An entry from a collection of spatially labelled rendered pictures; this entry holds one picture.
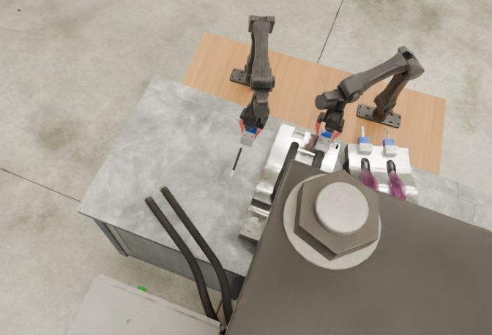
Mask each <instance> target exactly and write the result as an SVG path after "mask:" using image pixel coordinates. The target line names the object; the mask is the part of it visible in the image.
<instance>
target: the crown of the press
mask: <svg viewBox="0 0 492 335"><path fill-rule="evenodd" d="M225 335H492V232H491V231H489V230H486V229H483V228H481V227H478V226H475V225H471V224H469V223H467V222H463V221H461V220H459V219H455V218H453V217H449V216H447V215H445V214H441V213H439V212H437V211H433V210H430V209H429V208H425V207H422V206H419V205H417V204H415V203H411V202H409V201H407V200H403V199H400V198H399V197H395V196H392V195H389V194H387V193H384V192H381V191H378V190H376V189H373V188H370V187H367V186H365V185H364V184H362V183H361V182H360V181H358V180H357V179H355V178H354V177H353V176H351V175H350V174H349V173H347V172H346V171H345V170H343V169H342V170H338V171H335V172H333V173H329V172H327V171H324V170H321V169H318V168H316V167H313V166H310V165H306V164H305V163H302V162H298V161H296V160H294V159H292V160H290V161H289V162H288V164H287V166H286V170H285V172H284V174H283V177H282V180H281V182H280V186H279V188H278V190H277V193H276V195H275V199H274V201H273V204H272V207H271V209H270V211H269V215H268V217H267V219H266V223H265V225H264V229H263V231H262V233H261V237H260V239H259V241H258V245H257V247H256V250H255V253H254V256H253V259H252V261H251V264H250V267H249V269H248V272H247V275H246V277H245V280H244V283H243V286H242V289H241V291H240V294H239V297H238V299H237V302H236V305H235V307H234V310H233V313H232V316H231V319H230V321H229V324H228V327H227V329H226V332H225Z"/></svg>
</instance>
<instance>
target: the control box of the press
mask: <svg viewBox="0 0 492 335"><path fill-rule="evenodd" d="M223 331H224V326H223V325H222V326H220V322H218V321H216V320H213V319H211V318H209V317H206V316H203V315H200V314H199V313H196V312H193V311H191V310H189V309H186V308H184V307H182V306H179V305H176V304H173V303H171V302H170V301H166V300H164V299H162V298H159V297H157V296H154V295H152V294H151V293H148V292H147V289H146V288H145V287H142V286H140V285H139V286H137V288H135V287H132V286H129V285H127V284H125V283H123V282H120V281H117V280H115V279H112V278H110V277H108V276H105V275H103V274H100V275H99V276H98V278H95V279H94V281H93V282H92V285H91V287H90V288H89V291H88V292H87V294H86V296H85V298H84V300H83V302H82V304H81V306H80V308H79V310H78V311H77V313H76V315H75V317H74V319H73V321H72V323H71V325H70V327H69V329H68V330H67V333H66V334H65V335H221V334H220V332H223Z"/></svg>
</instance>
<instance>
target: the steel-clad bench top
mask: <svg viewBox="0 0 492 335"><path fill-rule="evenodd" d="M244 108H247V107H245V106H242V105H239V104H236V103H234V102H230V101H228V100H226V99H222V98H219V97H216V96H214V95H211V94H208V93H206V92H203V91H199V90H198V89H194V88H191V87H189V86H186V85H183V84H181V83H177V82H175V81H172V80H169V79H167V78H163V77H160V76H158V75H154V77H153V78H152V80H151V82H150V84H149V85H148V87H147V89H146V90H145V92H144V94H143V96H142V97H141V99H140V101H139V103H138V104H137V106H136V108H135V110H134V111H133V113H132V115H131V117H130V118H129V120H128V122H127V123H126V125H125V127H124V129H123V130H122V132H121V134H120V136H119V137H118V139H117V141H116V142H115V144H114V146H113V148H112V149H111V151H110V153H109V155H108V156H107V158H106V160H105V161H104V163H103V165H102V167H101V168H100V170H99V172H98V174H97V175H96V177H95V179H94V180H93V182H92V184H91V186H90V187H89V189H88V191H87V193H86V194H85V196H84V198H83V200H82V201H81V203H80V205H79V207H78V208H77V210H76V211H79V212H81V213H84V214H87V215H89V216H91V217H94V218H96V219H99V220H102V221H104V222H107V223H109V224H112V225H115V226H117V227H120V228H122V229H124V230H127V231H130V232H132V233H135V234H137V235H140V236H143V237H144V238H147V239H150V240H152V241H155V242H157V243H160V244H163V245H165V246H168V247H170V248H172V249H175V250H178V251H180V250H179V248H178V247H177V245H175V243H174V241H173V240H172V239H171V237H170V236H169V235H168V233H167V232H166V230H165V229H164V227H163V226H162V225H161V224H160V222H159V220H158V219H157V217H156V216H155V215H154V214H153V212H152V210H151V209H150V208H149V207H148V205H147V204H146V202H145V201H144V197H145V196H146V195H150V196H151V197H152V199H153V200H154V202H156V204H157V205H158V207H159V208H160V210H161V211H162V212H163V213H164V215H165V216H166V218H167V219H168V221H169V222H170V223H171V224H172V226H173V227H174V229H175V230H176V232H177V233H178V234H179V236H180V237H181V238H182V240H183V241H184V242H185V244H186V245H187V247H188V248H189V250H190V251H191V252H192V254H193V256H194V257H196V258H198V259H200V260H203V261H206V262H208V263H210V262H209V260H208V258H207V257H206V255H205V254H204V253H203V251H202V250H201V248H200V247H199V245H198V244H197V243H196V242H195V240H194V238H193V237H192V236H191V235H190V233H189V231H188V230H187V228H186V227H185V226H184V224H183V223H182V221H181V220H180V218H179V217H178V216H177V214H176V212H175V211H174V210H173V209H172V207H171V205H170V204H169V203H168V201H167V200H166V199H165V197H164V196H163V194H162V192H161V191H160V187H161V186H162V185H166V186H167V188H168V189H169V191H170V192H171V194H172V195H173V196H174V198H175V199H176V201H177V202H178V204H179V205H180V206H181V207H182V209H183V210H184V212H185V213H186V215H187V216H188V217H189V219H190V220H191V222H192V223H193V224H194V225H195V227H196V229H197V230H198V232H199V233H200V234H201V235H202V237H203V238H204V240H205V241H206V242H207V244H208V245H209V247H210V248H211V250H212V251H213V252H214V254H215V255H216V256H217V258H218V260H219V261H220V263H221V265H222V267H223V268H224V269H226V270H228V271H231V272H234V273H235V274H238V275H241V276H244V277H246V275H247V272H248V269H249V267H250V264H251V261H252V259H253V256H254V253H255V250H256V247H257V245H256V244H253V243H250V242H249V241H246V240H243V239H241V238H239V232H240V230H241V228H242V225H243V222H244V220H245V217H246V215H247V212H248V209H249V207H250V203H251V200H252V197H253V194H254V192H255V190H256V187H257V184H256V183H254V181H255V180H257V181H259V179H260V177H261V174H262V173H263V170H264V167H265V165H266V163H267V160H268V158H269V155H270V152H271V150H272V147H273V145H274V142H275V139H276V137H277V134H278V131H279V129H280V126H281V124H282V123H283V124H287V125H289V126H291V127H295V130H298V131H300V132H304V133H306V132H309V133H311V134H314V135H316V132H314V131H313V130H310V129H306V128H304V127H301V126H298V125H296V124H292V123H290V122H287V121H284V120H282V119H279V118H275V117H273V116H270V115H268V117H269V118H268V120H267V122H266V125H265V127H264V129H263V130H262V132H260V133H259V134H258V135H257V137H256V139H255V140H254V143H253V146H252V148H251V147H249V146H246V145H243V144H241V143H240V140H241V136H242V132H241V128H240V125H239V120H240V118H239V117H240V114H241V112H242V111H243V109H244ZM240 148H242V151H241V154H240V156H239V160H238V162H237V164H236V168H235V171H234V174H233V177H230V175H231V171H232V169H233V167H234V163H235V161H236V157H237V155H238V153H239V149H240ZM410 168H411V175H412V177H413V179H414V182H415V184H416V185H417V190H418V198H419V206H422V207H425V208H429V209H430V210H433V211H437V212H439V213H441V214H445V215H447V216H449V217H453V218H455V219H459V220H461V221H463V222H467V223H469V224H471V225H475V226H479V227H482V228H485V229H487V230H490V231H492V195H491V194H489V193H487V192H483V191H480V190H478V189H475V188H472V187H469V186H466V185H464V184H460V183H458V182H456V181H452V180H449V179H448V178H444V177H441V176H438V175H436V174H433V173H429V172H428V171H425V170H421V169H419V168H417V167H413V166H411V165H410ZM180 252H181V251H180Z"/></svg>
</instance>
